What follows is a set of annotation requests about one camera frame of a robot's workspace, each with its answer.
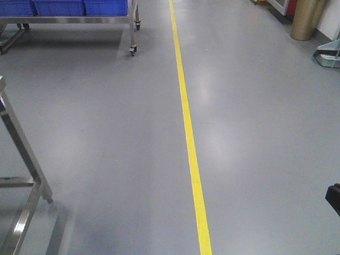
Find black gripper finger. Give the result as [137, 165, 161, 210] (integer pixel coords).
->
[325, 183, 340, 215]

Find teal dustpan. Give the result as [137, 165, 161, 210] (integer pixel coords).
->
[313, 39, 339, 68]

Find gold cylindrical planter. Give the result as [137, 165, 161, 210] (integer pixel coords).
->
[290, 0, 328, 41]

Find steel wheeled bin cart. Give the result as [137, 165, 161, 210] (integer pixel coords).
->
[1, 1, 140, 56]

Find row of blue bins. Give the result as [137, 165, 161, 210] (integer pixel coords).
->
[1, 0, 132, 17]

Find steel frame near camera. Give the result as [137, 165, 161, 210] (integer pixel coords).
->
[1, 78, 53, 254]

